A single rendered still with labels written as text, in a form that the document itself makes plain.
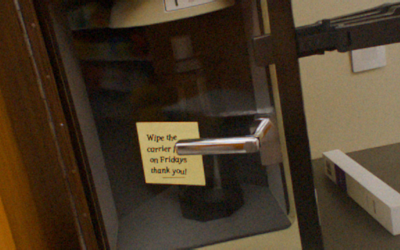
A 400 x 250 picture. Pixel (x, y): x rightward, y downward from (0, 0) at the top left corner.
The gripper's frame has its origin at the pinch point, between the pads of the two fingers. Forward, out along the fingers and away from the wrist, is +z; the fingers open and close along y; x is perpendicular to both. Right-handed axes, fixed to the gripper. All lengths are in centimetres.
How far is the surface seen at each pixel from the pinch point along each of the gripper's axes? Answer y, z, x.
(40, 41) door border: -9.3, 26.3, -4.4
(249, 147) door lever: 6.4, 6.6, 8.0
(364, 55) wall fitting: -54, -29, 14
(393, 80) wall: -54, -35, 21
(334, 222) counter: -23.1, -9.3, 33.9
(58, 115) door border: -9.4, 26.6, 4.6
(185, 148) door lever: 3.1, 12.7, 7.9
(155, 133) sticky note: -3.9, 15.5, 7.7
